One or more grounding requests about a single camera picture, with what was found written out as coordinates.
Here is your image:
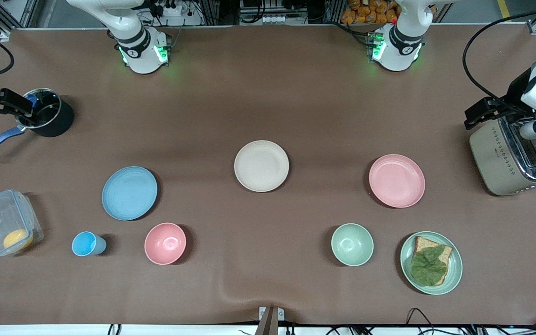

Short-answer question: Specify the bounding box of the white power strip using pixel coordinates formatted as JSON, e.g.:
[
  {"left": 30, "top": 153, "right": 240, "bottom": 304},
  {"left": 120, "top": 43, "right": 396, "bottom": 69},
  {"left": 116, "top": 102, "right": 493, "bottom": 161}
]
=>
[{"left": 158, "top": 2, "right": 183, "bottom": 17}]

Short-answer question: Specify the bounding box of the green lettuce leaf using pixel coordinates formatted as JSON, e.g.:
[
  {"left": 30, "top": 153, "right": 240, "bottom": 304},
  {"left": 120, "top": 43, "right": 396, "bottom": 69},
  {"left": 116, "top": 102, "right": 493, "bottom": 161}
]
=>
[{"left": 410, "top": 245, "right": 448, "bottom": 286}]

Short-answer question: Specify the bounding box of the blue plate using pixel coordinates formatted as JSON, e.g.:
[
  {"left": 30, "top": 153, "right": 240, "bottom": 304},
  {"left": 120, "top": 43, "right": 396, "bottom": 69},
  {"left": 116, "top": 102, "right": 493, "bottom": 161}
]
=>
[{"left": 101, "top": 166, "right": 159, "bottom": 221}]

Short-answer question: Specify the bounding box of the green plate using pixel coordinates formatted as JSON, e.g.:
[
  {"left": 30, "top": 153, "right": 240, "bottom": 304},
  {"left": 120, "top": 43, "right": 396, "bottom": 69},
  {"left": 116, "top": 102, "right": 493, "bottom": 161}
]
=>
[{"left": 400, "top": 231, "right": 463, "bottom": 295}]

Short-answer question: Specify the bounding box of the orange packaged bread bag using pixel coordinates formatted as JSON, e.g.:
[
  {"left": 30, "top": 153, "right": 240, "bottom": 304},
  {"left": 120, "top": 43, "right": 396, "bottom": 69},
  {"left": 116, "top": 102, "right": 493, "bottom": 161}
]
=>
[{"left": 341, "top": 0, "right": 437, "bottom": 25}]

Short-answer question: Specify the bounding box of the light blue plastic cup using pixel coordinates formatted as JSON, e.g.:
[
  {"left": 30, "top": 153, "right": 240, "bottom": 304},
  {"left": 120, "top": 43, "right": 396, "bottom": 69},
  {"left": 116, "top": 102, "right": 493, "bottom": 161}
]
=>
[{"left": 72, "top": 231, "right": 107, "bottom": 257}]

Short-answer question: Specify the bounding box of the clear plastic lidded container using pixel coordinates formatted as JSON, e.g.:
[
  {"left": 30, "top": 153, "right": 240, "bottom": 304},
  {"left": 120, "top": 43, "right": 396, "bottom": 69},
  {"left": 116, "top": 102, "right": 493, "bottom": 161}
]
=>
[{"left": 0, "top": 189, "right": 45, "bottom": 258}]

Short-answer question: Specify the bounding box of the black looped floor cable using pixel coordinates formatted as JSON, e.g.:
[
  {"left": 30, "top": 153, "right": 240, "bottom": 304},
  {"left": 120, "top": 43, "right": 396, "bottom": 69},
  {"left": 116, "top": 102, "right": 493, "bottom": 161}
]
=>
[{"left": 406, "top": 308, "right": 437, "bottom": 335}]

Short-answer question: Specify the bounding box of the pink plate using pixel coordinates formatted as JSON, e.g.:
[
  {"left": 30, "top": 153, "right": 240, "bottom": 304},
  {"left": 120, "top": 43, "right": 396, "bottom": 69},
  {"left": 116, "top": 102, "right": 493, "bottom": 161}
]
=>
[{"left": 368, "top": 154, "right": 426, "bottom": 208}]

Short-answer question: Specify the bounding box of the brown table mat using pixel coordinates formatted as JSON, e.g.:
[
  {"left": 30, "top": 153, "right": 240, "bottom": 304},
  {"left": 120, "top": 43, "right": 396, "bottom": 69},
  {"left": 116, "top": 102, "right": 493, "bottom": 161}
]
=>
[{"left": 0, "top": 24, "right": 536, "bottom": 326}]

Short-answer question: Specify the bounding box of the black pot with blue handle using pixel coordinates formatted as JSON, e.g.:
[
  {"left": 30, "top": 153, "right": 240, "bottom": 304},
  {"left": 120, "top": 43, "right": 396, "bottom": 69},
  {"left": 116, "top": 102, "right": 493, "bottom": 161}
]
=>
[{"left": 0, "top": 88, "right": 75, "bottom": 161}]

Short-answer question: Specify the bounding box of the yellow round food piece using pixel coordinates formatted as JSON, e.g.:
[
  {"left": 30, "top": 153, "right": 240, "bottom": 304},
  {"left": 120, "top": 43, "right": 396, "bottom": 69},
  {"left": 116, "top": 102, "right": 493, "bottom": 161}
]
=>
[{"left": 3, "top": 229, "right": 34, "bottom": 250}]

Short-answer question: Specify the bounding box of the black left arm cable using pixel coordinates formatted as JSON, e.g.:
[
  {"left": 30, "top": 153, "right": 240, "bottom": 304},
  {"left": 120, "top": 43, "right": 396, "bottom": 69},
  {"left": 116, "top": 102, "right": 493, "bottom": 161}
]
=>
[{"left": 462, "top": 7, "right": 536, "bottom": 112}]

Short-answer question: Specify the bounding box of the green bowl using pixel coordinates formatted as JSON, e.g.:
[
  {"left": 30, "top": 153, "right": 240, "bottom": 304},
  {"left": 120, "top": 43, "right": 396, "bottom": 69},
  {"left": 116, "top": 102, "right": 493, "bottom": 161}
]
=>
[{"left": 331, "top": 223, "right": 375, "bottom": 267}]

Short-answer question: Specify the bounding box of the pink bowl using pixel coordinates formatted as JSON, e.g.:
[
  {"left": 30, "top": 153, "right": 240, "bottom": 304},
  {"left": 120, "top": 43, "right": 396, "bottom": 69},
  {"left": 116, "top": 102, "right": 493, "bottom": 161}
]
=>
[{"left": 144, "top": 222, "right": 188, "bottom": 266}]

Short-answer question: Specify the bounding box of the brown bread slice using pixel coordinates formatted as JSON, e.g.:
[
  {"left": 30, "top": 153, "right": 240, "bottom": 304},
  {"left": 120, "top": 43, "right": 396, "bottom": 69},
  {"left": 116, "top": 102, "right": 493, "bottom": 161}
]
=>
[{"left": 412, "top": 236, "right": 454, "bottom": 286}]

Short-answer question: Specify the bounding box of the beige plate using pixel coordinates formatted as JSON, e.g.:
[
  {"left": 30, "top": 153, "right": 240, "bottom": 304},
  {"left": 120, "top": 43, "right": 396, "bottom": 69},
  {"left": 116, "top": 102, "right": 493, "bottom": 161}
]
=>
[{"left": 234, "top": 140, "right": 290, "bottom": 193}]

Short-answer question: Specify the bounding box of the beige and chrome toaster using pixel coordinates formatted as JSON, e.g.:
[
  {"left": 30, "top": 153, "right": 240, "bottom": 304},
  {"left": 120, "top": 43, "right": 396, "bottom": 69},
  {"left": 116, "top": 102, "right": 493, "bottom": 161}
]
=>
[{"left": 469, "top": 114, "right": 536, "bottom": 196}]

